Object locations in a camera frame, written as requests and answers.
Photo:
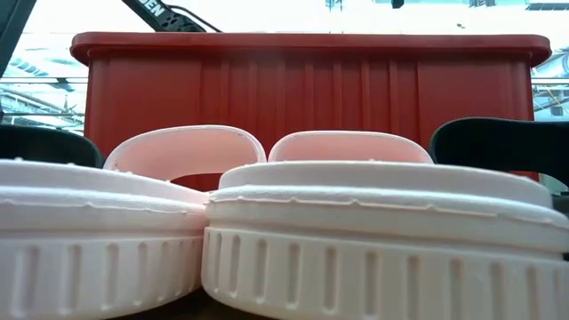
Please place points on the pink slide sandal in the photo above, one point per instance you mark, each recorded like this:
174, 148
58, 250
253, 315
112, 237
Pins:
89, 213
378, 222

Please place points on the black slide sandal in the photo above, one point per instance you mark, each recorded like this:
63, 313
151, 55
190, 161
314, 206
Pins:
502, 144
44, 146

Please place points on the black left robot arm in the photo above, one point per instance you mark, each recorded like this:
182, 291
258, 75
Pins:
166, 18

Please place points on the red plastic bin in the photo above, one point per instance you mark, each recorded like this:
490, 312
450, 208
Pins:
311, 89

